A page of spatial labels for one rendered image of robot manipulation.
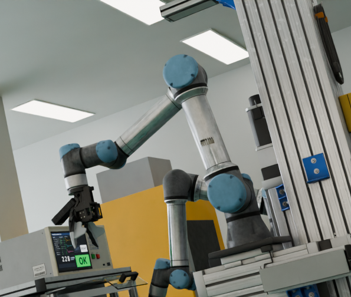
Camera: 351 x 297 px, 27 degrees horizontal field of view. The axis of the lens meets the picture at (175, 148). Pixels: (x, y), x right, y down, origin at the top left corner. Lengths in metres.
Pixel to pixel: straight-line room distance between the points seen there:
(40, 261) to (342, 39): 5.79
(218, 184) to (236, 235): 0.21
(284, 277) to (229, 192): 0.30
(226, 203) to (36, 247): 1.04
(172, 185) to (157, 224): 3.79
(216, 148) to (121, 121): 6.83
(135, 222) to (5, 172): 1.42
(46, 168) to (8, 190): 2.36
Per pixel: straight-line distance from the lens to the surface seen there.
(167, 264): 3.08
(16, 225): 7.31
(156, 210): 6.76
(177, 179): 2.98
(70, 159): 2.50
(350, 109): 2.62
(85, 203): 2.48
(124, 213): 6.91
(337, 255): 2.21
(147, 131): 2.56
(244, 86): 8.51
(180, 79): 2.37
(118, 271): 3.35
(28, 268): 3.09
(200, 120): 2.36
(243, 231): 2.41
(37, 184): 9.74
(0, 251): 3.18
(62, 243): 3.09
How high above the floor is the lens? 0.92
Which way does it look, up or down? 11 degrees up
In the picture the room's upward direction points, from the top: 14 degrees counter-clockwise
